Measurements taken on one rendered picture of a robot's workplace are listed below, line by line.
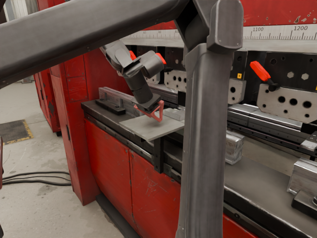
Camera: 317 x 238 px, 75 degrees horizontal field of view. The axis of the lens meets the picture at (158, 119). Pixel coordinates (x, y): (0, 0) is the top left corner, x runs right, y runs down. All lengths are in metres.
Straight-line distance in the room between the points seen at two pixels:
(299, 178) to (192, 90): 0.49
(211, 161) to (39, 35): 0.26
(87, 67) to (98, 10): 1.24
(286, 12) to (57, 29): 0.52
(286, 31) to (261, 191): 0.44
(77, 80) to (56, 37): 1.23
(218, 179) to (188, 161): 0.05
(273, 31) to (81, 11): 0.48
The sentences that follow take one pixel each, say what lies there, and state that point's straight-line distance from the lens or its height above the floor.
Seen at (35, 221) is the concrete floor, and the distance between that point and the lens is 1.98.
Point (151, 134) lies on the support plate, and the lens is 0.68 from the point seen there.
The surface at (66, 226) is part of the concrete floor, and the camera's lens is 1.84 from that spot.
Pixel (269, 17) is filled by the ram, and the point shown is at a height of 1.34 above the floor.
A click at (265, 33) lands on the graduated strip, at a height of 1.31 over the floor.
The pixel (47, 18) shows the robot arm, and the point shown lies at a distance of 0.29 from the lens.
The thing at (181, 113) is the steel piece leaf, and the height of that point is 1.00.
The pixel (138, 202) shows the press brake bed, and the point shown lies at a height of 0.47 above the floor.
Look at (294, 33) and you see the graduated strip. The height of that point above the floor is 1.31.
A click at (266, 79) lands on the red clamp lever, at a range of 0.60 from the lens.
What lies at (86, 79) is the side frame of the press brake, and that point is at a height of 1.03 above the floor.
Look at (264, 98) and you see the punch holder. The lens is 0.65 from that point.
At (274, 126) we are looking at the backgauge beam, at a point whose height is 0.96.
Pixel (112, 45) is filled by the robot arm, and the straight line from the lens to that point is 0.65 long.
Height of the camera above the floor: 1.30
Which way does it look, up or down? 22 degrees down
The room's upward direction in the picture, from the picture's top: straight up
